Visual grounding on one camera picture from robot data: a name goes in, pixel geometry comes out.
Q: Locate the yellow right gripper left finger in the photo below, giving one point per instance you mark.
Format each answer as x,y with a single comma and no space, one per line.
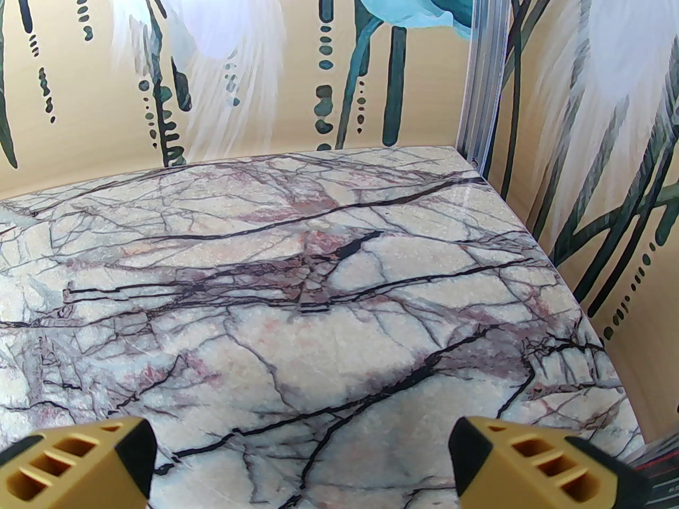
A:
79,470

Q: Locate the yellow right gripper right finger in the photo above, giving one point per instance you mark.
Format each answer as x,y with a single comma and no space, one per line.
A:
530,475

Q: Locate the aluminium frame post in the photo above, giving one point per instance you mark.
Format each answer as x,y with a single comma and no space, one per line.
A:
488,72

